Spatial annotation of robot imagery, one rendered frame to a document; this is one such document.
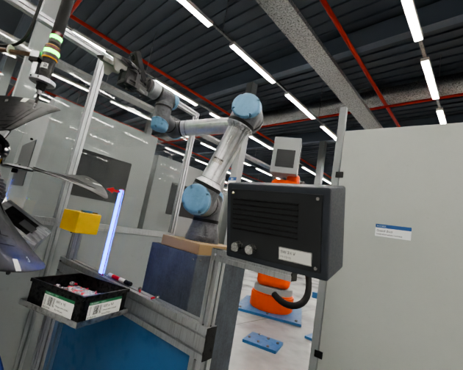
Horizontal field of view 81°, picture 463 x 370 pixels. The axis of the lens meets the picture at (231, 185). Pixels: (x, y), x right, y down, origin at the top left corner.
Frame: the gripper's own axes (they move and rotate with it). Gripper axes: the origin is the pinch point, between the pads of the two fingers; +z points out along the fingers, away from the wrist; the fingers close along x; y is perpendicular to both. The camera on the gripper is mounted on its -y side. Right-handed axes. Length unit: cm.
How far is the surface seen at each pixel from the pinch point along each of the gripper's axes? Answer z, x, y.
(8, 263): 17, -23, 71
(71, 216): -16, 27, 62
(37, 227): 6, -3, 65
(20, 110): 15.7, 12.4, 28.5
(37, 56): 18.2, 0.4, 13.4
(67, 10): 15.1, -1.9, -4.8
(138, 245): -84, 70, 78
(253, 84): -554, 352, -372
